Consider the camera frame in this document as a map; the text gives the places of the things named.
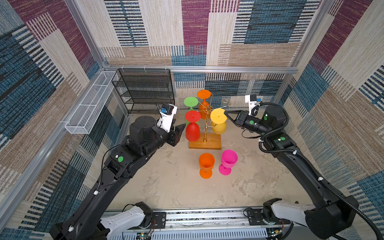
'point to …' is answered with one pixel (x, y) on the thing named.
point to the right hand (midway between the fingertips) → (224, 115)
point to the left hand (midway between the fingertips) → (180, 120)
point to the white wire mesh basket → (83, 119)
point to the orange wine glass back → (204, 107)
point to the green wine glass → (191, 101)
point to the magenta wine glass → (229, 158)
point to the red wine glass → (192, 130)
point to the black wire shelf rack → (143, 90)
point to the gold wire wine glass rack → (208, 140)
